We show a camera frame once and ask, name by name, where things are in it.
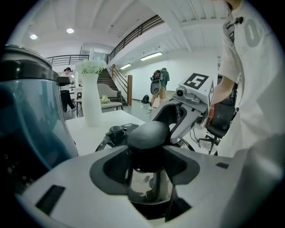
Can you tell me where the person's right forearm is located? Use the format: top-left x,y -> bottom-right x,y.
209,75 -> 239,112

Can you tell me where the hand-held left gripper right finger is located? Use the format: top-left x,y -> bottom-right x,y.
155,146 -> 244,227

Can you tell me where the black office chair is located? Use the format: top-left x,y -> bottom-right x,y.
197,98 -> 240,155

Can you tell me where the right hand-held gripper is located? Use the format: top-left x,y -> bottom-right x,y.
152,73 -> 215,144

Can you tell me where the grey shoulder strap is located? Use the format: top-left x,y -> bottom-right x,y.
224,19 -> 236,44

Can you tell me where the grey lounge chair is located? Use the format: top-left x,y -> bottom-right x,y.
97,83 -> 123,111

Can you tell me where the tall white vase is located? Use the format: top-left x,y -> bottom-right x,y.
81,73 -> 103,128

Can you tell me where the white flower bouquet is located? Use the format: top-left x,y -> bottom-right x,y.
75,59 -> 108,75

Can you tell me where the person's white t-shirt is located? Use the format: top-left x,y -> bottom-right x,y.
217,0 -> 285,158

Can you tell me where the black metal stair railing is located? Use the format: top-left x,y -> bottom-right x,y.
106,14 -> 166,64

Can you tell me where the black balcony railing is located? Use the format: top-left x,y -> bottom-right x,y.
46,54 -> 90,67

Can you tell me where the long tube ceiling light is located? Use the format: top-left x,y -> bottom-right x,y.
139,51 -> 163,61

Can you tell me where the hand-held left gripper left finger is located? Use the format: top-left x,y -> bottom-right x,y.
15,146 -> 152,228

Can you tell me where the steel pressure cooker lid black knob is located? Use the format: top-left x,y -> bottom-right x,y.
95,121 -> 196,204

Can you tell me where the wooden staircase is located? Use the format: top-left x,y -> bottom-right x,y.
97,64 -> 134,107

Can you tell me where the blue glossy kitchen appliance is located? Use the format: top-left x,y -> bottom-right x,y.
0,44 -> 79,194

